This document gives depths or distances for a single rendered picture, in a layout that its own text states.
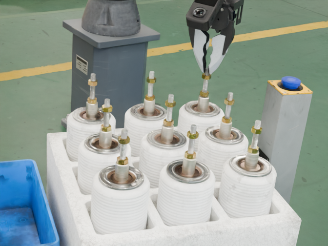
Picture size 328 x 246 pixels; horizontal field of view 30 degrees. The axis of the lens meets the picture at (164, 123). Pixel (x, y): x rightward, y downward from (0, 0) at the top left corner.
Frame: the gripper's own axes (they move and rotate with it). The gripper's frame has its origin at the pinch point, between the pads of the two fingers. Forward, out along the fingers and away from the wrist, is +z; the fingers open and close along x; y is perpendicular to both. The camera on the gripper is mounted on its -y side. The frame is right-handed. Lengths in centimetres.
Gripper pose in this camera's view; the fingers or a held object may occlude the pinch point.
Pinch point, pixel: (206, 68)
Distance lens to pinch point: 124.5
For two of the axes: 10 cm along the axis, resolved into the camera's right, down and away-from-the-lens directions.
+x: -8.9, -2.7, 3.7
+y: 4.4, -3.6, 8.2
